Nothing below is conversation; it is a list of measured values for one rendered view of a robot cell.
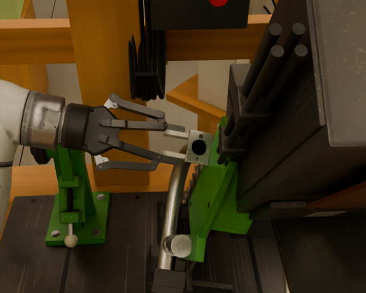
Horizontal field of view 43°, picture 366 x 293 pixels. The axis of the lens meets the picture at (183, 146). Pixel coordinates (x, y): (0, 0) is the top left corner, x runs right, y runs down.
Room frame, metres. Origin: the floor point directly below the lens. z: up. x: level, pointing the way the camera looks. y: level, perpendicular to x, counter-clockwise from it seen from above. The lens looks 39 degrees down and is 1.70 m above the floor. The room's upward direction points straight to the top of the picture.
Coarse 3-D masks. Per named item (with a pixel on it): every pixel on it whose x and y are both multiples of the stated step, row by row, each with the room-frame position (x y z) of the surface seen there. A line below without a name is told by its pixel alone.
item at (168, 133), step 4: (164, 132) 0.63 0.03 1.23; (168, 132) 0.63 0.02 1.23; (172, 132) 0.63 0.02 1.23; (176, 132) 0.63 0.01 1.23; (180, 132) 0.63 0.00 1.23; (168, 136) 0.64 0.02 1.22; (172, 136) 0.64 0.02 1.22; (176, 136) 0.63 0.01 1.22; (180, 136) 0.63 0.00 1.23; (184, 136) 0.63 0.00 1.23; (188, 136) 0.63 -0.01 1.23; (200, 136) 0.63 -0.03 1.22
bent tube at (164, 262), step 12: (192, 132) 0.63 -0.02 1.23; (204, 132) 0.63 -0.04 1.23; (192, 144) 0.67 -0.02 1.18; (204, 144) 0.62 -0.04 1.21; (192, 156) 0.60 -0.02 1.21; (204, 156) 0.60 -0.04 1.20; (180, 168) 0.66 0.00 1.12; (180, 180) 0.66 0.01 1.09; (168, 192) 0.65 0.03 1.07; (180, 192) 0.65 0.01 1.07; (168, 204) 0.63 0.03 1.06; (180, 204) 0.63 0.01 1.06; (168, 216) 0.61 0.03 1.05; (168, 228) 0.59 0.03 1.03; (168, 264) 0.54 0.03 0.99
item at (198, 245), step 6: (186, 234) 0.55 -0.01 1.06; (192, 234) 0.53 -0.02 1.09; (198, 234) 0.51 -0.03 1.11; (192, 240) 0.51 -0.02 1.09; (198, 240) 0.50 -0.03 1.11; (204, 240) 0.50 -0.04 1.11; (192, 246) 0.50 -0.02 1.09; (198, 246) 0.49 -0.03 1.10; (204, 246) 0.49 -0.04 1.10; (192, 252) 0.49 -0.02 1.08; (198, 252) 0.48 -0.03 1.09; (186, 258) 0.51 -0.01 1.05; (192, 258) 0.48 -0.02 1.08; (198, 258) 0.48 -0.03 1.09
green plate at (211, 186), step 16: (224, 160) 0.53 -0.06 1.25; (208, 176) 0.57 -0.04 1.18; (224, 176) 0.51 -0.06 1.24; (208, 192) 0.54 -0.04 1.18; (224, 192) 0.50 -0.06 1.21; (192, 208) 0.58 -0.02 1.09; (208, 208) 0.51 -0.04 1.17; (224, 208) 0.52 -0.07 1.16; (192, 224) 0.55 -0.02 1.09; (208, 224) 0.50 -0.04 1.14; (224, 224) 0.52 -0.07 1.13; (240, 224) 0.52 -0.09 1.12
